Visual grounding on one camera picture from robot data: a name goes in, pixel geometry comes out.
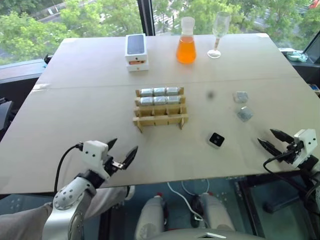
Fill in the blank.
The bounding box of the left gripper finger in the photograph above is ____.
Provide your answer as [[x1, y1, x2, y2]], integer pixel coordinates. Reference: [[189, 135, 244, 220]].
[[122, 145, 139, 171], [107, 137, 118, 151]]

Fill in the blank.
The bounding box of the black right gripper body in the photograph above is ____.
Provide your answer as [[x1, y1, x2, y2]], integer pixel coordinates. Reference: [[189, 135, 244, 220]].
[[279, 140, 301, 165]]

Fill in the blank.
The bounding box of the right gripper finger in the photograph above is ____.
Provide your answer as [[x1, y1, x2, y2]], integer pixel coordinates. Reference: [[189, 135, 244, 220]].
[[269, 128, 295, 144], [257, 138, 284, 158]]

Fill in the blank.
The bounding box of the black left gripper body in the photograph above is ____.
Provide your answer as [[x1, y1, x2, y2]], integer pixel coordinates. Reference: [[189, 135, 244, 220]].
[[101, 149, 125, 176]]

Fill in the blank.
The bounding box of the wooden slotted rack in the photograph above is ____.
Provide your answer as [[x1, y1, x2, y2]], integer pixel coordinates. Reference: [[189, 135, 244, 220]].
[[132, 86, 190, 134]]

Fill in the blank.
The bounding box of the white flat phone box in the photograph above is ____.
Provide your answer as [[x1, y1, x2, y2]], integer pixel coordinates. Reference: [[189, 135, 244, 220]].
[[126, 60, 150, 74]]

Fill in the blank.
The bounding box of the white phone box, black print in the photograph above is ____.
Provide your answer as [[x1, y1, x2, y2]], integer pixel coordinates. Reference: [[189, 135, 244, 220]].
[[124, 33, 149, 67]]

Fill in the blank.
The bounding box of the grey rounded robot leg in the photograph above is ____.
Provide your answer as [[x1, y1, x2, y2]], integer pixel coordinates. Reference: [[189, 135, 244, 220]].
[[199, 191, 236, 234], [134, 194, 168, 240]]

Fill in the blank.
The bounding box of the teal crumpled wrapper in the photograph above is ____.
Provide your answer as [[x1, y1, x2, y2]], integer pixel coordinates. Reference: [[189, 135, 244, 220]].
[[285, 48, 310, 64]]

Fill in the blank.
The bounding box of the robot torso with white diamond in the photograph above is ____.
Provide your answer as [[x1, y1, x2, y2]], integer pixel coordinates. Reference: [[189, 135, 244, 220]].
[[149, 230, 256, 240]]

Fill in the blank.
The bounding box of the black chair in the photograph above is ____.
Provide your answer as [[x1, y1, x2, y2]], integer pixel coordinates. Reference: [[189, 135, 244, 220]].
[[0, 97, 14, 131]]

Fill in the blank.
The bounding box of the flask with orange liquid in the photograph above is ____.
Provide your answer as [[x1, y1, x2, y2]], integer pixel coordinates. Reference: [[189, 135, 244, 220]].
[[175, 16, 198, 65]]

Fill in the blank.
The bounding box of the clear wine glass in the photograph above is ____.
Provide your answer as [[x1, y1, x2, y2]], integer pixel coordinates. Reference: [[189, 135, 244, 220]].
[[207, 11, 232, 60]]

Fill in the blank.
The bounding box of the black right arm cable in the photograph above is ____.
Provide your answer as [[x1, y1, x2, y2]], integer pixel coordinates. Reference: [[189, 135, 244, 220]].
[[262, 149, 320, 202]]

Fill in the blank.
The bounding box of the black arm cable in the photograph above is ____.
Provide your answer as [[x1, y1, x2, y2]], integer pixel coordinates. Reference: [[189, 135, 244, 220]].
[[262, 149, 320, 202], [53, 142, 85, 194]]

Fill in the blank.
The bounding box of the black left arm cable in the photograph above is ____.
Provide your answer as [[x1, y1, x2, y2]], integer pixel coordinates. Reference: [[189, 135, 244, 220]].
[[53, 142, 85, 194]]

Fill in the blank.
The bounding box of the small black white cube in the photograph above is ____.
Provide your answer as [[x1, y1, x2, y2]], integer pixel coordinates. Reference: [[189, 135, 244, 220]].
[[206, 131, 226, 150]]

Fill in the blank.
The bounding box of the black table frame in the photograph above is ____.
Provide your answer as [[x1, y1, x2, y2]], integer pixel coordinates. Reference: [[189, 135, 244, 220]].
[[233, 173, 320, 240]]

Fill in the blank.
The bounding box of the white cable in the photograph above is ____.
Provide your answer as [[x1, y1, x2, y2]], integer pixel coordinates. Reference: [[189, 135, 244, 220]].
[[166, 178, 211, 221]]

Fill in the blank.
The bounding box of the dark window frame post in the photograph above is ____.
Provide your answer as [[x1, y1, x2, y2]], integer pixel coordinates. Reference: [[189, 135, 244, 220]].
[[137, 0, 156, 36]]

